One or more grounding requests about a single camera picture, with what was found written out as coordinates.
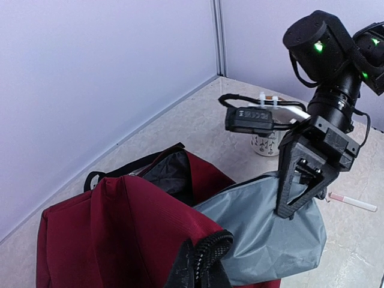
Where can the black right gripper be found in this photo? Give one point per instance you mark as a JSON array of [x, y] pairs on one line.
[[311, 156]]

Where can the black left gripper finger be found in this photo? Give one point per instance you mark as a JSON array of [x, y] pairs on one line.
[[199, 265]]

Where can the grey pencil case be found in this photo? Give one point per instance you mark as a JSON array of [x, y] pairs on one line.
[[266, 247]]

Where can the pink capped pen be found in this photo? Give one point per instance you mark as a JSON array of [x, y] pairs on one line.
[[354, 202]]

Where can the dark red student backpack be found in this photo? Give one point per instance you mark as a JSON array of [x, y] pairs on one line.
[[126, 228]]

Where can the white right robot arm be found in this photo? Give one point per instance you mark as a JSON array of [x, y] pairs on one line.
[[336, 63]]

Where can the white floral mug orange inside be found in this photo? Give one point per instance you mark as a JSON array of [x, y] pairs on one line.
[[267, 146]]

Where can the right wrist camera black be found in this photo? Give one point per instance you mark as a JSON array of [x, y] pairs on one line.
[[261, 116]]

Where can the aluminium corner post right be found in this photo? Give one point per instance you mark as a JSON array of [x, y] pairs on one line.
[[220, 46]]

